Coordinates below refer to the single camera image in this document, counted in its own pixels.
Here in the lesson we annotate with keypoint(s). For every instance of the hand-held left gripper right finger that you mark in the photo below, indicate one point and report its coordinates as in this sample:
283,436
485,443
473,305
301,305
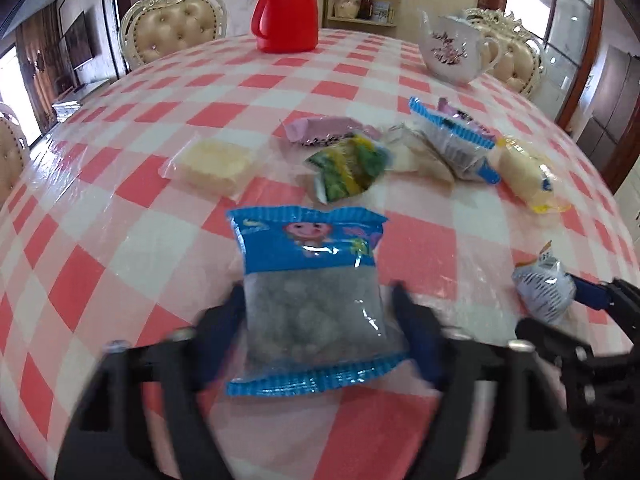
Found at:
420,340

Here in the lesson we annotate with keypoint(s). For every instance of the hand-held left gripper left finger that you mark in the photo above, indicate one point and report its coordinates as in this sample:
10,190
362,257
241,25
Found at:
225,330

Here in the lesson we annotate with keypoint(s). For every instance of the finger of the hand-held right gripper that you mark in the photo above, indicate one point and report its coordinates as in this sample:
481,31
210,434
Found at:
592,291
550,340

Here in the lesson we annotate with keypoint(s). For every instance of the small blue white snack packet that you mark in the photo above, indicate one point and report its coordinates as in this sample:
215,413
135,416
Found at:
542,287

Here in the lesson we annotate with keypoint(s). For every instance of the blue-edged clear snack packet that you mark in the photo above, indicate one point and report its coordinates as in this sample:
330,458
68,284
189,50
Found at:
315,300
457,142

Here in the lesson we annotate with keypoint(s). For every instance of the pale yellow cake packet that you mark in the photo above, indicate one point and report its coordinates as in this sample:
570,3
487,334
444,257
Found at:
212,162

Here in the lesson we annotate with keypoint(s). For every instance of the dark wooden cabinet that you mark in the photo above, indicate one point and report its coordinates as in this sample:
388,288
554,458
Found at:
615,110

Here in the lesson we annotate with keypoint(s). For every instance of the clear packet with beige cake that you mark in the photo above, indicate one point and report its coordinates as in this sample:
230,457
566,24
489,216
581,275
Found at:
415,155

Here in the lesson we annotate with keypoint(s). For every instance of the green yellow snack packet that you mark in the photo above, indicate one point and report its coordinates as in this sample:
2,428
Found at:
347,165

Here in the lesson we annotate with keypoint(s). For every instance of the purple snack packet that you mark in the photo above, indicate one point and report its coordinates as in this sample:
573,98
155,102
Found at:
457,110

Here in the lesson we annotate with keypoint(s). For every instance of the pink snack packet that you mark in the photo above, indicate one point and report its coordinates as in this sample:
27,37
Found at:
330,130

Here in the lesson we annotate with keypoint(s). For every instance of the beige tufted ornate chair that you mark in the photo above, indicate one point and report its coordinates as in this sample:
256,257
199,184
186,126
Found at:
10,155
520,60
170,30

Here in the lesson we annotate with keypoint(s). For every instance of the television cabinet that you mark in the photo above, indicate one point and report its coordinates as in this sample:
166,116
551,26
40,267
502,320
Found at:
75,100

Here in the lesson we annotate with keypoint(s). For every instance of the white floral teapot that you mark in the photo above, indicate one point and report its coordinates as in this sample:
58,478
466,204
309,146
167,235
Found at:
450,50

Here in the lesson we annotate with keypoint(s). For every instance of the wood framed glass door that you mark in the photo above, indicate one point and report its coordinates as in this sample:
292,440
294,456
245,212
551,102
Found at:
560,10

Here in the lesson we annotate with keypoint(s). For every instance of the red thermos jug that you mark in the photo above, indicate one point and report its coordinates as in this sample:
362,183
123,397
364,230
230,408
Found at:
285,15

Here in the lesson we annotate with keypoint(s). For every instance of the flat screen television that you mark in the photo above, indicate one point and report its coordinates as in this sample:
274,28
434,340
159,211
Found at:
77,40

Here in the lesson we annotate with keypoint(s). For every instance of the brown curtain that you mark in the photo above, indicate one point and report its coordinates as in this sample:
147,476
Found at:
35,60

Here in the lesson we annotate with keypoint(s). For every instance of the small printed box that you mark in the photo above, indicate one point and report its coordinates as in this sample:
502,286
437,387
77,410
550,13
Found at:
382,11

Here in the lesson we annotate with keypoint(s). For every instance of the brown bottle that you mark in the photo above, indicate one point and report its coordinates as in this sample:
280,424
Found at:
365,6

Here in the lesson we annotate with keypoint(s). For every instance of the clear bag of beige food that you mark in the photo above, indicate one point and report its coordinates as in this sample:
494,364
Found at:
349,6

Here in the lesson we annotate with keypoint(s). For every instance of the brown wooden door frame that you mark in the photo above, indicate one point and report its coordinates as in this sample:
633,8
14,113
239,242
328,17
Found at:
122,10

